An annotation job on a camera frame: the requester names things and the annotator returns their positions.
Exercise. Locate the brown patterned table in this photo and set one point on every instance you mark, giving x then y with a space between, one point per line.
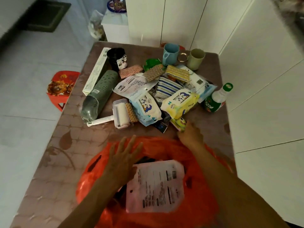
59 182

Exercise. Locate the person's left forearm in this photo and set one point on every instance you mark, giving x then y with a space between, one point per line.
92 204

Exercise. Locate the blue plastic cup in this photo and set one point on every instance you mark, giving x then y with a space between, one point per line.
170 54

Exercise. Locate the green white snack packet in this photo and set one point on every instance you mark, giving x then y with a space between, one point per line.
150 63

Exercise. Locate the red plastic bag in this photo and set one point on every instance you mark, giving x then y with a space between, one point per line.
199 206

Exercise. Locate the black cup with label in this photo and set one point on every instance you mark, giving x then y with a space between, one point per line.
114 56

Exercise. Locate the pale green cup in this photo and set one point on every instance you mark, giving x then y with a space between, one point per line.
196 59

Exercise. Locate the white lint roller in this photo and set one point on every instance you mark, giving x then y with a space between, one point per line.
122 112

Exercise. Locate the tall white cabinet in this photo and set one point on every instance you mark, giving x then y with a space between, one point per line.
178 21

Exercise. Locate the white counter cabinet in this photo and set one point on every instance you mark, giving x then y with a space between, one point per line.
266 92

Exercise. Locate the yellow striped cloth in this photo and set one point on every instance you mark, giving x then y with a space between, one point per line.
177 73

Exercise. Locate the yellow wet wipes pack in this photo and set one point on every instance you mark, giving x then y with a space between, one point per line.
179 103

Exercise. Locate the white bottle green cap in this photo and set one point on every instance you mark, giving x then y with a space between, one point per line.
217 99

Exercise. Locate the black small packet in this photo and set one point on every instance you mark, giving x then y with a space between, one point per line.
162 125

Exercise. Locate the grey-green perforated cylinder case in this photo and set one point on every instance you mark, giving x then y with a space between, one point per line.
101 94

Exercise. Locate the pile of dark clothes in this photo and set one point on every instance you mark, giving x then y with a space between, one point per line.
292 9

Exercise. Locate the brown checkered pad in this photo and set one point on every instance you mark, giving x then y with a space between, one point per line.
131 112
154 73

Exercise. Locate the large white labelled pouch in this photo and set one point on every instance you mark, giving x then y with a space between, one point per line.
154 187

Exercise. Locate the dark green door mat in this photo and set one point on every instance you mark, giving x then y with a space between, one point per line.
47 16

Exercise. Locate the person's right forearm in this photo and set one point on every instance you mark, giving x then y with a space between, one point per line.
232 192

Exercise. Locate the low white cabinet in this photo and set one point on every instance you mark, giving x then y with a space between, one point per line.
116 30

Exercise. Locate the red plastic stool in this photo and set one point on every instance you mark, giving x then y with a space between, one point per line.
181 47
61 87

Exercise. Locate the blue wet wipes pack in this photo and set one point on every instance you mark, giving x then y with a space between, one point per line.
147 109

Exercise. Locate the white blue soft pouch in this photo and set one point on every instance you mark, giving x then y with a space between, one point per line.
202 85

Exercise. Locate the person's right hand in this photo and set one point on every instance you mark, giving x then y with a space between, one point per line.
192 137

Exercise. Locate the small yellow cartoon packet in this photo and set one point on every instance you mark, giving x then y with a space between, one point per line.
181 122

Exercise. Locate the person's left hand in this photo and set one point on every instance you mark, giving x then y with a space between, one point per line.
123 161

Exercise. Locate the clear plastic bag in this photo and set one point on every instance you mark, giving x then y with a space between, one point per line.
96 26

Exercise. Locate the blue rimmed plate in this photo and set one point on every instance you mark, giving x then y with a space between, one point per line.
116 5

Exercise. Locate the long white box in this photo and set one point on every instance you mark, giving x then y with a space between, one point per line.
96 72

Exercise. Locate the blue striped cloth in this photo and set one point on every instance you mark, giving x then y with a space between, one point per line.
167 89

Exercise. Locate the pink checkered cloth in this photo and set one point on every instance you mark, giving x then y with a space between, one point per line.
130 71

